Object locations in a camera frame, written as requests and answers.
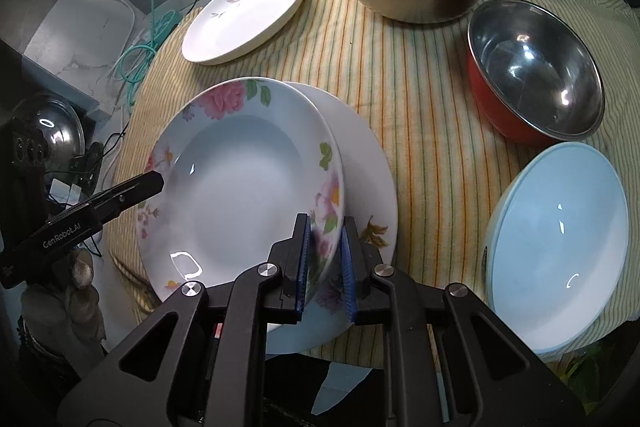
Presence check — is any red steel bowl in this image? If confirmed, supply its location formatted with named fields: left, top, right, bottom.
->
left=466, top=0, right=607, bottom=145

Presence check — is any yellow striped cloth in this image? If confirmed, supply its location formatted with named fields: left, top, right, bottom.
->
left=107, top=0, right=640, bottom=365

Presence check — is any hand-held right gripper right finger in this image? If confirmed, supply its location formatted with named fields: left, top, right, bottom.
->
left=341, top=216, right=586, bottom=427

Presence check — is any steel pot lid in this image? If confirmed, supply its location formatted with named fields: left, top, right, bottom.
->
left=12, top=92, right=86, bottom=158

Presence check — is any person's left hand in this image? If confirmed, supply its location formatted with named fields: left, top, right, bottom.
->
left=67, top=254, right=106, bottom=343

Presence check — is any white plate brown leaf print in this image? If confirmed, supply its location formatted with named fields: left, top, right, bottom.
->
left=270, top=82, right=399, bottom=355

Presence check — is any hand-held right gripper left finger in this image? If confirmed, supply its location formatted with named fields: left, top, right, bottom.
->
left=55, top=213, right=313, bottom=427

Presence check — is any pink floral white plate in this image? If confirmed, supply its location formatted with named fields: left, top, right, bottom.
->
left=136, top=77, right=347, bottom=312

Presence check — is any light blue bowl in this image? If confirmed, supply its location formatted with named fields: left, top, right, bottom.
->
left=484, top=142, right=630, bottom=356

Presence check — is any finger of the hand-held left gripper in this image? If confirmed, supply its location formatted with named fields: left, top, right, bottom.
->
left=92, top=171, right=167, bottom=228

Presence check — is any green plastic bag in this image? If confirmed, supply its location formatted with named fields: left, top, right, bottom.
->
left=562, top=342, right=618, bottom=403

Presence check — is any white plate grey leaf print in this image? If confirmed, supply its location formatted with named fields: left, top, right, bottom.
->
left=181, top=0, right=306, bottom=66

